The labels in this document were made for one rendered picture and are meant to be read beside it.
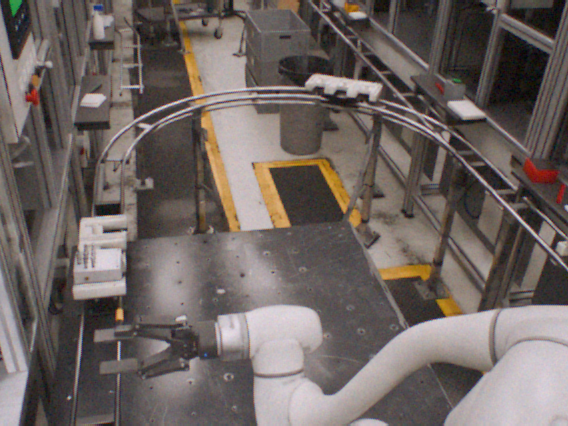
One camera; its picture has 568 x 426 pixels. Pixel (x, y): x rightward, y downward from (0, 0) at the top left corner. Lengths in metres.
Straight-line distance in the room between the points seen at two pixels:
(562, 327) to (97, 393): 1.24
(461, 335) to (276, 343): 0.39
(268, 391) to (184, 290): 0.87
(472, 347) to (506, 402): 0.21
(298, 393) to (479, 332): 0.40
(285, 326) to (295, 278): 0.88
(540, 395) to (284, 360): 0.57
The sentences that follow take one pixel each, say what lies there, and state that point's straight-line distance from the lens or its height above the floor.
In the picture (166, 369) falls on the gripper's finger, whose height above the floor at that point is 1.07.
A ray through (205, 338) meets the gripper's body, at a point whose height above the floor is 1.15.
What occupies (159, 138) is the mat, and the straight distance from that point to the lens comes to 4.47.
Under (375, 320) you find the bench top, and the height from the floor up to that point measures 0.68.
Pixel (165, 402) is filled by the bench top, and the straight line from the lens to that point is 1.70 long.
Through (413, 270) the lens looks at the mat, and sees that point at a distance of 3.27.
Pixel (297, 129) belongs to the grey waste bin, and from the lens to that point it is 4.15.
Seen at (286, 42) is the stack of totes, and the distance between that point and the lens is 4.70.
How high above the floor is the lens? 2.00
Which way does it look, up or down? 33 degrees down
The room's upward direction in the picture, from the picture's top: 2 degrees clockwise
